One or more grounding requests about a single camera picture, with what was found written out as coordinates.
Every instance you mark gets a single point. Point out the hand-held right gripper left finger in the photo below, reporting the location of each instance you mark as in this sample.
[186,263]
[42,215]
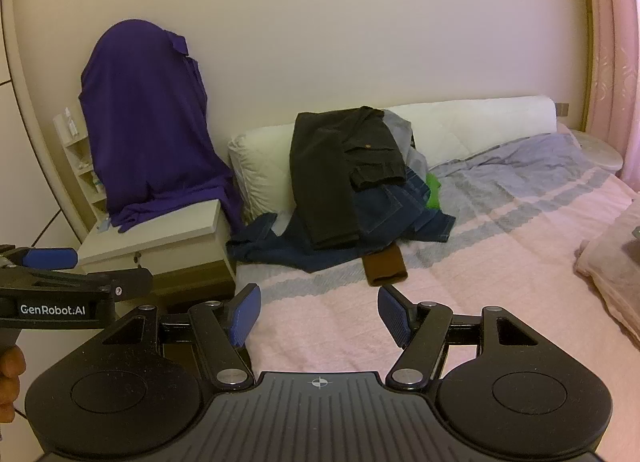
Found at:
[245,316]

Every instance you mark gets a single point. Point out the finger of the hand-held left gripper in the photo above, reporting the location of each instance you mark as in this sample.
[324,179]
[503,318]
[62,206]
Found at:
[50,258]
[120,282]

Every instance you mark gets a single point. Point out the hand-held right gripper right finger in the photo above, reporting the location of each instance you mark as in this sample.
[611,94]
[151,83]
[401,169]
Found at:
[393,317]

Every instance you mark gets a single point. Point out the dark olive pants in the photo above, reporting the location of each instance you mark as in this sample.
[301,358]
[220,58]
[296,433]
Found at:
[325,181]

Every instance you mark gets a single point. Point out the person's left hand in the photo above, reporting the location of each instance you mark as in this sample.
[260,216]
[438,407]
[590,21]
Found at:
[9,379]

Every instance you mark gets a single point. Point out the brown garment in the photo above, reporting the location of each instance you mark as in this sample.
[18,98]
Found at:
[383,267]

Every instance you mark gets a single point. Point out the white nightstand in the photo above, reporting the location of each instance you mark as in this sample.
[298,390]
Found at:
[170,237]

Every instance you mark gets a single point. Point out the blue jeans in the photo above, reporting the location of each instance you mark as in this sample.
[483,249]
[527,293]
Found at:
[390,214]

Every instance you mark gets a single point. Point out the white shelf organiser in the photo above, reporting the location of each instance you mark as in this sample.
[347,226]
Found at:
[75,154]

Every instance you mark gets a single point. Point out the pink grey striped blanket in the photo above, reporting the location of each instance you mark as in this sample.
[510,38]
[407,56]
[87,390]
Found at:
[500,267]

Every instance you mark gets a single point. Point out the bright green garment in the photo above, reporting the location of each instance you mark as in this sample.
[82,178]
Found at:
[434,197]

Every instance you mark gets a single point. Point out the small white bottle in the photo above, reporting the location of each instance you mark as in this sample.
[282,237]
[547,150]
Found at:
[71,122]

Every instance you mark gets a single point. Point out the white pillow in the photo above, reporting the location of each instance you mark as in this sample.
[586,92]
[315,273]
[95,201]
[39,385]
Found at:
[260,161]

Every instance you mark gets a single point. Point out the grey garment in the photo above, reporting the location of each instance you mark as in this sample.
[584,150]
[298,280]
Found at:
[416,159]

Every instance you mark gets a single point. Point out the purple shirt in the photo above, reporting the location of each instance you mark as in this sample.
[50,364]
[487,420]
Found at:
[145,116]

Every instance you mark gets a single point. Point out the white quilted bolster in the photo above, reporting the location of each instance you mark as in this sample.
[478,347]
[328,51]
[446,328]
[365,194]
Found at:
[475,126]

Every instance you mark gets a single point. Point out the beige folded blanket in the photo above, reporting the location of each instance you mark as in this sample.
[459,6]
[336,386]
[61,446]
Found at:
[610,272]

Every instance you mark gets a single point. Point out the white round stool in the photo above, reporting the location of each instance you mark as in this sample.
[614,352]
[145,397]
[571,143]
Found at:
[600,151]

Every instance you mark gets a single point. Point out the pink curtain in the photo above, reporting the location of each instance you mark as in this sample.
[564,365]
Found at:
[620,66]

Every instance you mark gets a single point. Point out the beige door frame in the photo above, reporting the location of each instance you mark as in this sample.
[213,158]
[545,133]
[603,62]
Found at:
[32,141]

